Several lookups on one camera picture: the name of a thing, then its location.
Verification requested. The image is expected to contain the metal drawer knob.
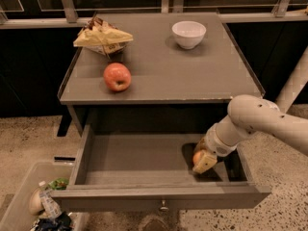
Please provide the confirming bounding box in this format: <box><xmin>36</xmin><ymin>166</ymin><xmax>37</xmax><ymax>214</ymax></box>
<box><xmin>159</xmin><ymin>200</ymin><xmax>169</xmax><ymax>212</ymax></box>

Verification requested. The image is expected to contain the red apple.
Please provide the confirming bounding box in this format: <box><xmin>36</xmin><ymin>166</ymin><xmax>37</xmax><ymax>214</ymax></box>
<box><xmin>103</xmin><ymin>63</ymin><xmax>131</xmax><ymax>91</ymax></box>

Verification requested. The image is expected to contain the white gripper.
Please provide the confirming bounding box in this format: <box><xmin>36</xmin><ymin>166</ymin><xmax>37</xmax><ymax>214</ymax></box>
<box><xmin>192</xmin><ymin>124</ymin><xmax>237</xmax><ymax>174</ymax></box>

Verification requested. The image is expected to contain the grey cabinet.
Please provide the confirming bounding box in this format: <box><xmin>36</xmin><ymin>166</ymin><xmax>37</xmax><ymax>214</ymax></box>
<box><xmin>59</xmin><ymin>13</ymin><xmax>265</xmax><ymax>131</ymax></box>

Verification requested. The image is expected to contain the metal window railing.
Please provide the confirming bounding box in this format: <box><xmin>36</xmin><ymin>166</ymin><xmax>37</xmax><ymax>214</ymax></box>
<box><xmin>0</xmin><ymin>0</ymin><xmax>308</xmax><ymax>29</ymax></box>

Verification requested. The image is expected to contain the white round object in bin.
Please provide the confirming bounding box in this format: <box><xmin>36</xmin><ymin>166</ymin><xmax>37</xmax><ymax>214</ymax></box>
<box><xmin>28</xmin><ymin>189</ymin><xmax>44</xmax><ymax>215</ymax></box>

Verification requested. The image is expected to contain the yellow chip bag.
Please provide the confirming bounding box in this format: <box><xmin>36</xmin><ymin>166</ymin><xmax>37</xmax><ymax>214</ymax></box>
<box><xmin>73</xmin><ymin>16</ymin><xmax>133</xmax><ymax>57</ymax></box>

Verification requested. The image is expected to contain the green snack bag in bin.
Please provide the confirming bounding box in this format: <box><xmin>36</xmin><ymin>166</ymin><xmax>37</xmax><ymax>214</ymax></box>
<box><xmin>48</xmin><ymin>178</ymin><xmax>69</xmax><ymax>191</ymax></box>

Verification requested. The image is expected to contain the orange fruit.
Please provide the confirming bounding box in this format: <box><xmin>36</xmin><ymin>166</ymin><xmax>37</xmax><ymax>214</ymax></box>
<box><xmin>192</xmin><ymin>151</ymin><xmax>203</xmax><ymax>165</ymax></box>

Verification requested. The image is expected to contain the clear plastic bin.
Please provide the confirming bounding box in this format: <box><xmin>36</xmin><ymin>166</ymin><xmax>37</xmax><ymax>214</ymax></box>
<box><xmin>0</xmin><ymin>160</ymin><xmax>90</xmax><ymax>231</ymax></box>

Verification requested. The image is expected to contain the open grey top drawer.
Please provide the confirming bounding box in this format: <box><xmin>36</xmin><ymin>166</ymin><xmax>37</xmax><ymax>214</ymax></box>
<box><xmin>52</xmin><ymin>124</ymin><xmax>270</xmax><ymax>212</ymax></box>

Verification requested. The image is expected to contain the plastic bottle in bin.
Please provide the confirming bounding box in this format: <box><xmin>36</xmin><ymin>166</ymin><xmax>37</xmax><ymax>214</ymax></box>
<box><xmin>38</xmin><ymin>181</ymin><xmax>62</xmax><ymax>218</ymax></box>

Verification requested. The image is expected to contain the white bowl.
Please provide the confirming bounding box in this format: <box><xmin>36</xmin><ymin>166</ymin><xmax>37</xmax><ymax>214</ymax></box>
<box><xmin>172</xmin><ymin>21</ymin><xmax>206</xmax><ymax>49</ymax></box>

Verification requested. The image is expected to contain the dark blue snack bag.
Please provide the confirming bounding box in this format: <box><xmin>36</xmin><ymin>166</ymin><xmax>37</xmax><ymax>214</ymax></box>
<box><xmin>30</xmin><ymin>213</ymin><xmax>72</xmax><ymax>231</ymax></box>

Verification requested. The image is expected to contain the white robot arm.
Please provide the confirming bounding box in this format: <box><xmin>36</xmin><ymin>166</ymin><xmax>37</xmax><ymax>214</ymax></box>
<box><xmin>192</xmin><ymin>51</ymin><xmax>308</xmax><ymax>174</ymax></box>

